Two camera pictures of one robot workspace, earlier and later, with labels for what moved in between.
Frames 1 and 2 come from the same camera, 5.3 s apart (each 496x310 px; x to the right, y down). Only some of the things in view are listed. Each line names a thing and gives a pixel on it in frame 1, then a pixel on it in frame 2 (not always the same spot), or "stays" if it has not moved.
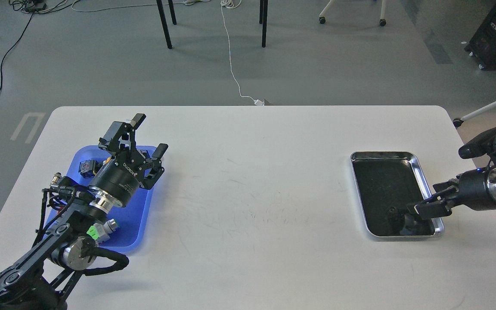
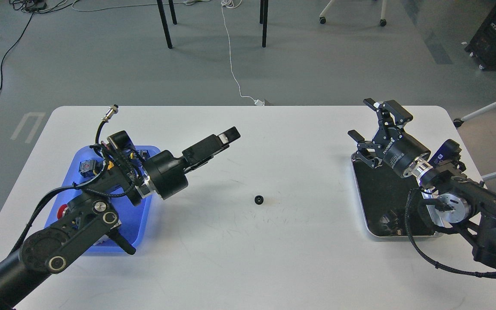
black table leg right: [263, 19] stays
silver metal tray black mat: [390, 184] stays
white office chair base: [382, 22] stays
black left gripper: [119, 177] → [167, 173]
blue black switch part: [88, 168] stays
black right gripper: [479, 189] → [391, 143]
